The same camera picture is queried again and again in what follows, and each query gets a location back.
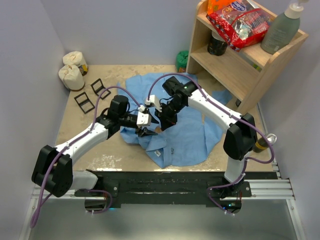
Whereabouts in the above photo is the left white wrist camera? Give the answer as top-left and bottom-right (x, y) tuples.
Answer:
(136, 111), (152, 128)

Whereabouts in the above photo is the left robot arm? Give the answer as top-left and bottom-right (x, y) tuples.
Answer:
(31, 95), (158, 198)

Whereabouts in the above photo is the red candy bag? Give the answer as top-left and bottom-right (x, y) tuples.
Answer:
(206, 0), (275, 52)

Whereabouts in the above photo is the purple cable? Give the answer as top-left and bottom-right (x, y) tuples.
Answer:
(147, 72), (275, 165)
(29, 86), (145, 229)

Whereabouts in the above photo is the wooden shelf unit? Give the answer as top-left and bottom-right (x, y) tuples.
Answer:
(186, 0), (308, 114)

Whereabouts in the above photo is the blue button shirt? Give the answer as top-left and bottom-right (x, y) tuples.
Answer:
(119, 73), (223, 168)

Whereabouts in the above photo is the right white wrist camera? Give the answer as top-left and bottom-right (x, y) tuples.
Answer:
(144, 94), (162, 112)

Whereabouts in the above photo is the white cloth bag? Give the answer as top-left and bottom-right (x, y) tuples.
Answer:
(58, 64), (85, 91)
(62, 51), (88, 76)

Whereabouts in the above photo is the green pump bottle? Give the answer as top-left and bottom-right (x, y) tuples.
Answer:
(261, 0), (308, 54)

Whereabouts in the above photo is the dark glass bottle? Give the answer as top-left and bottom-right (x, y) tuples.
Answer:
(252, 133), (277, 153)

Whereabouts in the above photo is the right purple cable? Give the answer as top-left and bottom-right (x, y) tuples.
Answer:
(147, 72), (275, 165)

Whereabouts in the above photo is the dark jar on shelf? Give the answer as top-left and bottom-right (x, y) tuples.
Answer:
(207, 31), (228, 56)

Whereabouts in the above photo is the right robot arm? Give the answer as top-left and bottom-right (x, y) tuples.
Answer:
(145, 73), (257, 197)

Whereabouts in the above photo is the green lidded container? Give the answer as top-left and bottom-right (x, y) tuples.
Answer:
(175, 50), (189, 73)

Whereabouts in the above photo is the black stand rear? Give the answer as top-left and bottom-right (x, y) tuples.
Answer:
(90, 78), (111, 100)

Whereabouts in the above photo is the orange snack box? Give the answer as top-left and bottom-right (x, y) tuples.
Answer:
(206, 0), (233, 15)

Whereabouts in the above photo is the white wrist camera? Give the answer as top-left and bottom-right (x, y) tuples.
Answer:
(136, 111), (152, 128)
(144, 94), (162, 112)

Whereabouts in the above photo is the black stand front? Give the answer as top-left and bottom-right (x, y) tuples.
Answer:
(74, 91), (95, 115)

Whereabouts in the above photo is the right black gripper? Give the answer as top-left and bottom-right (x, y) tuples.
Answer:
(155, 99), (186, 131)

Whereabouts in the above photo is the white cloth bag rear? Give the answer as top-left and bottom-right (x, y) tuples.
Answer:
(62, 51), (88, 76)

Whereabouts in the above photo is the black stand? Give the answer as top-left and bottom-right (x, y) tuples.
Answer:
(90, 78), (111, 100)
(74, 91), (95, 115)

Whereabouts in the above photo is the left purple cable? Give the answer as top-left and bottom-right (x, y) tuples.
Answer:
(29, 86), (145, 229)

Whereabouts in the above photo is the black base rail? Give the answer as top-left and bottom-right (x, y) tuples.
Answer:
(75, 171), (252, 211)

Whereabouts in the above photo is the white cloth bag front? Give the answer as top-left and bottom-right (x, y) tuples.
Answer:
(58, 64), (85, 91)

